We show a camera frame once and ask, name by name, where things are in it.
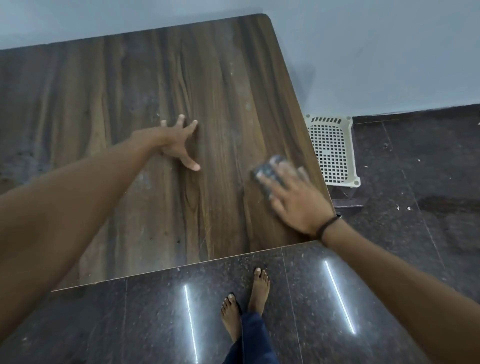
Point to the person's left hand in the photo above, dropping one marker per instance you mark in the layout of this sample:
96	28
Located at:
173	143

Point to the person's right hand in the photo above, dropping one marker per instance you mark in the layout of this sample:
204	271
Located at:
300	206

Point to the person's left thumb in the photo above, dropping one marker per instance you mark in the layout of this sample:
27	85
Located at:
190	163

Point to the person's right thumb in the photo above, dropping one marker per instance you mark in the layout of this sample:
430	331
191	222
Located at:
278	208

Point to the person's left middle finger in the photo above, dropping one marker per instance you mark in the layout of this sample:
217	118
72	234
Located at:
181	120

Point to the person's right forearm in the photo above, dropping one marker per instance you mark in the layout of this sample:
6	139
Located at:
401	296

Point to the person's left forearm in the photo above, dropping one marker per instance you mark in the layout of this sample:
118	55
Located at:
63	210

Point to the black wristband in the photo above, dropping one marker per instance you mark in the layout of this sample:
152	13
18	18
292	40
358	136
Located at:
327	227

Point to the metal table leg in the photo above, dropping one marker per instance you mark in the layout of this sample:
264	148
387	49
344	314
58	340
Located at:
348	204

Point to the white plastic lattice basket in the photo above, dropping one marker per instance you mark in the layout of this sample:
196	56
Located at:
332	150

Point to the person's right foot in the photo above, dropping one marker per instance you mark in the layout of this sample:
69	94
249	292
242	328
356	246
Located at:
258	290

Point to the person's foot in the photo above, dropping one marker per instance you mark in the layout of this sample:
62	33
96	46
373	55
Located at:
258	290
230	317

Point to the person's left foot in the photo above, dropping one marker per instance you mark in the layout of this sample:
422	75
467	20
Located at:
230	317

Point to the blue jeans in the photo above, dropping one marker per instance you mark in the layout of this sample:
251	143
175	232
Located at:
253	341

